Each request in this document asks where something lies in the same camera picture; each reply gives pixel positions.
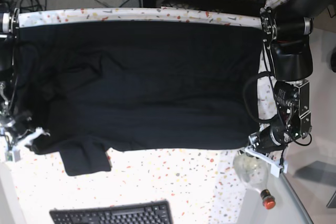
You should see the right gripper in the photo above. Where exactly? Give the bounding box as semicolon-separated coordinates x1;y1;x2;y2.
1;111;32;140

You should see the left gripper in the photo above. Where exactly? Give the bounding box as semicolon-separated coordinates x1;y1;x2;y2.
248;120;289;155

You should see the black t-shirt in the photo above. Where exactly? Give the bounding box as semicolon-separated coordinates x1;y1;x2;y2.
17;21;262;176

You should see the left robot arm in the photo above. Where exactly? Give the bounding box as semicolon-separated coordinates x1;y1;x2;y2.
243;0;335;155

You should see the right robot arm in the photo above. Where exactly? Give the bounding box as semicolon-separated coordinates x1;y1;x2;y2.
1;2;31;142

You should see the clear glass bottle red cap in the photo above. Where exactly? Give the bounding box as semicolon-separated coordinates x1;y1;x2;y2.
233;151;276;210

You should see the terrazzo pattern table cloth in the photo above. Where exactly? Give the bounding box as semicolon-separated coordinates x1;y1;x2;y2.
1;7;272;223

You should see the black keyboard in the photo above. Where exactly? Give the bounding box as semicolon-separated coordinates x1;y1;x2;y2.
49;200;173;224

